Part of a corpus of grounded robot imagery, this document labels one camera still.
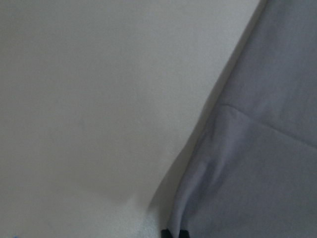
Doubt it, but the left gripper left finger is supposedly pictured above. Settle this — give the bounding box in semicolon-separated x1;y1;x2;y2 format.
160;229;173;238

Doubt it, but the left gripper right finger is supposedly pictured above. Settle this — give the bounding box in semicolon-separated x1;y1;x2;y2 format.
178;230;190;238

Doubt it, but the brown t-shirt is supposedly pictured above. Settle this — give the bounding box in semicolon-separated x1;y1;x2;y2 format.
148;0;317;238

